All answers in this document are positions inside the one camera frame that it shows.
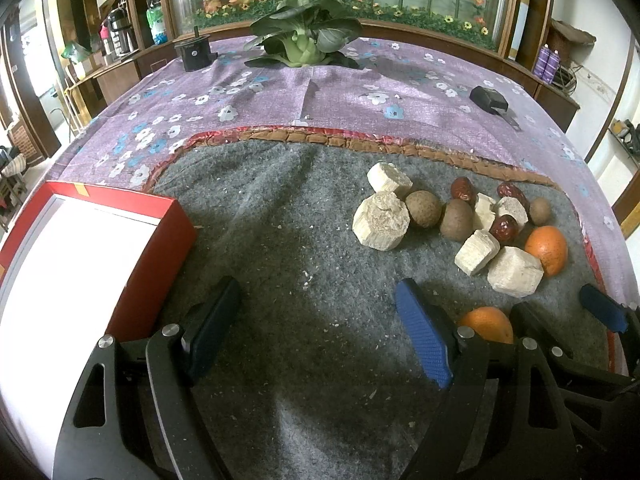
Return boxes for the orange tangerine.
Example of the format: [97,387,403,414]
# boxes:
[524,226,568,278]
[457,306,514,344]

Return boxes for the red date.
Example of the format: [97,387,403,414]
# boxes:
[450,177,476,207]
[489,214,520,245]
[497,181,529,210]

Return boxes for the brown oval fruit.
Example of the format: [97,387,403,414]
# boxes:
[439,198,474,243]

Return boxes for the large beige faceted chunk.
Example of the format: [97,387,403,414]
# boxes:
[352,191,410,252]

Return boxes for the small beige chunk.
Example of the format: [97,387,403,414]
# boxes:
[473,193,497,231]

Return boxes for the small brown round fruit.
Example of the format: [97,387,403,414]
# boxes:
[528,196,552,226]

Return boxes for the grey felt mat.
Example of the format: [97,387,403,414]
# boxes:
[144,131,618,480]

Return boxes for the red white shallow box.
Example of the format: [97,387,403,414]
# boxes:
[1,181,196,477]

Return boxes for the small black clip device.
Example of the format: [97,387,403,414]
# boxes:
[470,86,521,131]

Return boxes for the purple floral tablecloth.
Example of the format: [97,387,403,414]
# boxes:
[48,38,639,306]

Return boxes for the purple spray bottles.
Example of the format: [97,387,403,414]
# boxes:
[533,44,561,84]

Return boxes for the black cylindrical device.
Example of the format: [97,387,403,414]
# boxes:
[175,26,218,72]

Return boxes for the black thermos flask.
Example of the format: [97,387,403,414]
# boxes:
[106,8,136,58]

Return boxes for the green blue bottle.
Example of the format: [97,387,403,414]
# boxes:
[145,0,168,44]

